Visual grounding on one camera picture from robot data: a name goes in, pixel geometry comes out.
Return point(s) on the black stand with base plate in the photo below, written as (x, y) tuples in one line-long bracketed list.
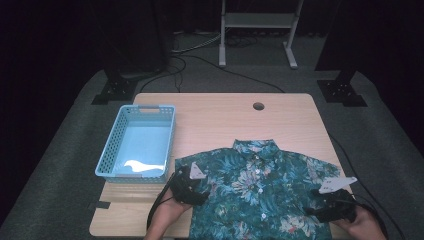
[(341, 90), (115, 90)]

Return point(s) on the light blue plastic basket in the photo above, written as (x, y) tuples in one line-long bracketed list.
[(141, 146)]

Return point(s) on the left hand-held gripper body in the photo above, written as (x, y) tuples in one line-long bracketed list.
[(186, 188)]

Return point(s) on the black tape strip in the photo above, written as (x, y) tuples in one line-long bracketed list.
[(100, 204)]

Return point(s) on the person's right hand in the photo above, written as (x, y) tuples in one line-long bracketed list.
[(365, 226)]

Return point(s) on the white metal stand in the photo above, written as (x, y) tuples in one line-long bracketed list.
[(260, 20)]

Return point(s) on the teal floral print shirt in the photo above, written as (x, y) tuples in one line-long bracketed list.
[(253, 186)]

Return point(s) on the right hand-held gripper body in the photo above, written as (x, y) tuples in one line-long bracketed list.
[(338, 206)]

